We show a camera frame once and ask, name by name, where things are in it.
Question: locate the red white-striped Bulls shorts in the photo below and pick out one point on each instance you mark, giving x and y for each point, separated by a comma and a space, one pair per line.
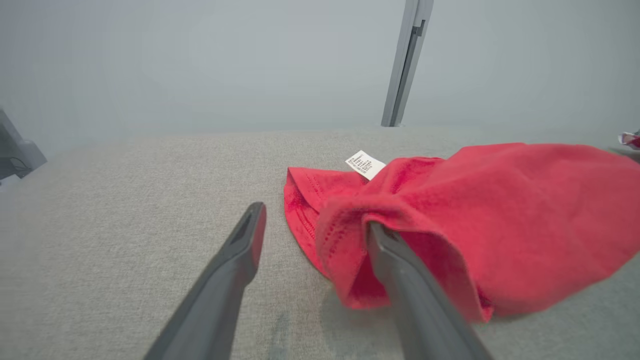
632, 140

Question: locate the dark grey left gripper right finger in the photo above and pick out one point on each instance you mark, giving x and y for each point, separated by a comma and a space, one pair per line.
425, 310

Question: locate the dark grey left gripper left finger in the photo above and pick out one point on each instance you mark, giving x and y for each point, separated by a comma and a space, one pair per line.
215, 305

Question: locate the grey metal partition post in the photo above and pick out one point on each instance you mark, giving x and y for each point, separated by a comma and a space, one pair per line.
407, 60
20, 152

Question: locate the red white-sleeved Bulls jersey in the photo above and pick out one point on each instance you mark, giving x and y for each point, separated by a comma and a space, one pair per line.
525, 215

